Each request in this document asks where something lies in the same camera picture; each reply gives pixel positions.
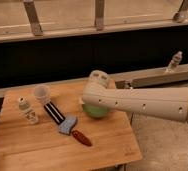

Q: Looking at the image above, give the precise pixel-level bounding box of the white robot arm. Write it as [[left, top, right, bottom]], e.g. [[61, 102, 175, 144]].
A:
[[82, 70, 188, 123]]

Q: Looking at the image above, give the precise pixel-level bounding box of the translucent ceramic cup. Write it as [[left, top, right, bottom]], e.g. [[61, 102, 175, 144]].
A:
[[33, 85, 50, 105]]

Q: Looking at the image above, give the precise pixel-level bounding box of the green bowl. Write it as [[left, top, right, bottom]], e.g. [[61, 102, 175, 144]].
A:
[[82, 104, 109, 118]]

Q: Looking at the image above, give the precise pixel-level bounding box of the black white striped object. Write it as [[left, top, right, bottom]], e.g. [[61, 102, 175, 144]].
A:
[[44, 102, 65, 125]]

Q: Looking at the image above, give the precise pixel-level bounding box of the dark red oblong object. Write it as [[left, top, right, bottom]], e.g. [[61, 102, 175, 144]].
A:
[[72, 130, 92, 146]]

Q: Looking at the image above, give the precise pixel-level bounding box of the wooden table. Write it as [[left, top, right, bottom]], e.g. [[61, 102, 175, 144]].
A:
[[0, 81, 142, 171]]

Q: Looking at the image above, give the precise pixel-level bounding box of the small white bottle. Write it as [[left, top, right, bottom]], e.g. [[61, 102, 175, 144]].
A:
[[18, 97, 39, 124]]

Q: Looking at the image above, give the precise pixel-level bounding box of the middle metal bracket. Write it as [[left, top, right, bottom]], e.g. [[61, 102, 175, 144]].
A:
[[94, 0, 105, 31]]

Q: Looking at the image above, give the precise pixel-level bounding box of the metal bracket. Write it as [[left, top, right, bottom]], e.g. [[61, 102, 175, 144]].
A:
[[23, 0, 43, 36], [94, 0, 105, 31], [173, 0, 188, 23]]

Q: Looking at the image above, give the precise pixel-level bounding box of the grey metal rail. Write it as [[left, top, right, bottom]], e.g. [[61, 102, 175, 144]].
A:
[[111, 64, 188, 88]]

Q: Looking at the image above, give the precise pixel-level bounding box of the left metal bracket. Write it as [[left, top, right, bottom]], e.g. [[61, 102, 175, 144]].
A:
[[23, 0, 43, 36]]

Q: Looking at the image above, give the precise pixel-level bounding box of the right metal bracket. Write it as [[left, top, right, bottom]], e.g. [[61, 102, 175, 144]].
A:
[[173, 0, 188, 23]]

